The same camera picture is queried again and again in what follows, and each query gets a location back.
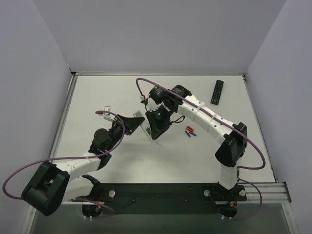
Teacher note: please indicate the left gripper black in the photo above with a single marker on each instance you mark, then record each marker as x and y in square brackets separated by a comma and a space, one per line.
[123, 125]

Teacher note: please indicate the red orange battery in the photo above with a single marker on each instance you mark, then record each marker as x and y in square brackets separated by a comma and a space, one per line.
[189, 128]

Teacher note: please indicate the white battery cover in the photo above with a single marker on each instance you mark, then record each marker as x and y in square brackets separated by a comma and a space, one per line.
[162, 144]

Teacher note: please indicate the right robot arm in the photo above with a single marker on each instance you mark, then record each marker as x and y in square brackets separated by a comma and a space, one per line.
[182, 101]

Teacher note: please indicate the white AC remote with display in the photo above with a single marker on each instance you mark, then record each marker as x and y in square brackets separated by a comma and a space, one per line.
[138, 114]

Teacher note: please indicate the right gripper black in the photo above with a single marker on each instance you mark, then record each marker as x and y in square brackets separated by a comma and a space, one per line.
[157, 122]

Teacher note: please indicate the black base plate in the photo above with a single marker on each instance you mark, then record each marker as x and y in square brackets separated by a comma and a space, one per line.
[168, 198]

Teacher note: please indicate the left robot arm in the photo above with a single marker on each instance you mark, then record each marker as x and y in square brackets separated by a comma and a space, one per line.
[49, 186]

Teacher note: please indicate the black TV remote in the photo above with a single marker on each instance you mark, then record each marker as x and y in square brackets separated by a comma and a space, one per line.
[217, 92]

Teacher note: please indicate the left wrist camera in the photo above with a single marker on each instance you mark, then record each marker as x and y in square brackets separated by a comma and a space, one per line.
[107, 114]

